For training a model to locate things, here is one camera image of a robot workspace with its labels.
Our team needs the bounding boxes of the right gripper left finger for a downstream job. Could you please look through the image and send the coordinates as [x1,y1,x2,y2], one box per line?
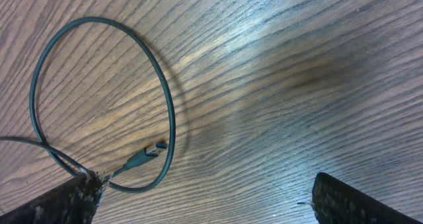
[1,172,104,224]

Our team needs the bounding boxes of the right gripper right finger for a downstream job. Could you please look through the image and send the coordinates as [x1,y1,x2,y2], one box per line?
[311,172,422,224]

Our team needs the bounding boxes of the black USB cable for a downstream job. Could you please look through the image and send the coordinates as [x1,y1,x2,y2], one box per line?
[0,16,176,194]

